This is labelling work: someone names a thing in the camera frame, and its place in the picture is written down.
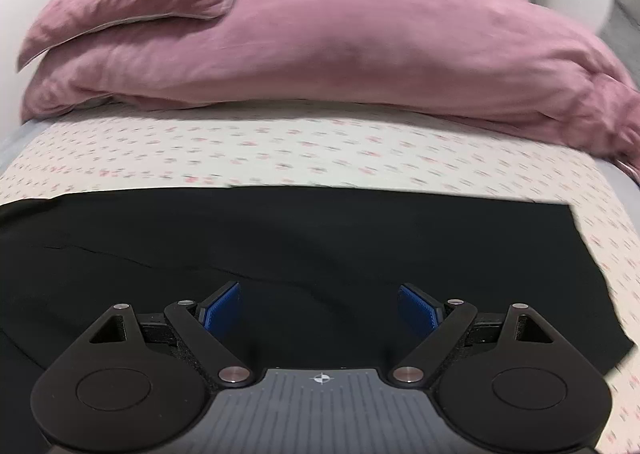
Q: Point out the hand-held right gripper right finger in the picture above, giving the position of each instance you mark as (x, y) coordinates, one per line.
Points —
(417, 311)

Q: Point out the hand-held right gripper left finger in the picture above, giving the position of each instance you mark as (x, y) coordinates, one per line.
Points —
(223, 310)

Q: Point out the black pants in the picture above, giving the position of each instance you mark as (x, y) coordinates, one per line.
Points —
(300, 244)

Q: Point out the white floral bed sheet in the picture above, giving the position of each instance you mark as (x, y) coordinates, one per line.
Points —
(300, 148)

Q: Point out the grey bed sheet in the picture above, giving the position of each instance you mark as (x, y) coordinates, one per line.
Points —
(12, 143)

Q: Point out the pink duvet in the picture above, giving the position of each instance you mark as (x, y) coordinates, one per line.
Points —
(350, 43)

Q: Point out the grey upholstered headboard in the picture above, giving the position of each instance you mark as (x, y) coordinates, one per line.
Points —
(622, 23)

